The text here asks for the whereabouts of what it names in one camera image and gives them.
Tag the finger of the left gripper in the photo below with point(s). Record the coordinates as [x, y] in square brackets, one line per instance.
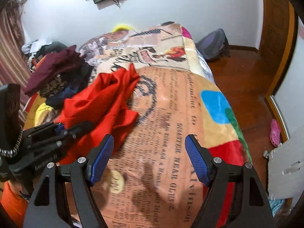
[74, 132]

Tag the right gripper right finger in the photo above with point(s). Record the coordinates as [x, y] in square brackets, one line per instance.
[250, 206]

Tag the red fleece jacket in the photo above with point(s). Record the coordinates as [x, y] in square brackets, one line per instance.
[104, 104]

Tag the yellow garment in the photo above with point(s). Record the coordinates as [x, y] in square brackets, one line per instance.
[44, 114]

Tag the brown patterned folded garment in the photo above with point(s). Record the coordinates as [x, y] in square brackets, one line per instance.
[55, 86]

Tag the navy folded garment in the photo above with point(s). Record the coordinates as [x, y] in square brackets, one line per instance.
[78, 80]

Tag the newspaper print blanket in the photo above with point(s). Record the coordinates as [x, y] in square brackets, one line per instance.
[151, 181]

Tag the white foam board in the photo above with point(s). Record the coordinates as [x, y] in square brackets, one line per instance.
[285, 168]

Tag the pink croc shoe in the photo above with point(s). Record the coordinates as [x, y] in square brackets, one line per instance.
[275, 133]

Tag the maroon folded garment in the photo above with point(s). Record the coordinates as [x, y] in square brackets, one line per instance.
[56, 63]

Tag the striped curtain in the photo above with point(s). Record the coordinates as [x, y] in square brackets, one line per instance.
[13, 62]

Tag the yellow pillow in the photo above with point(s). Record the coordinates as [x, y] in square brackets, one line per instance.
[122, 27]

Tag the grey backpack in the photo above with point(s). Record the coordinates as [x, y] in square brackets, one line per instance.
[214, 45]

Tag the brown wooden door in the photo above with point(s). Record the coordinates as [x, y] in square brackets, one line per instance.
[280, 24]

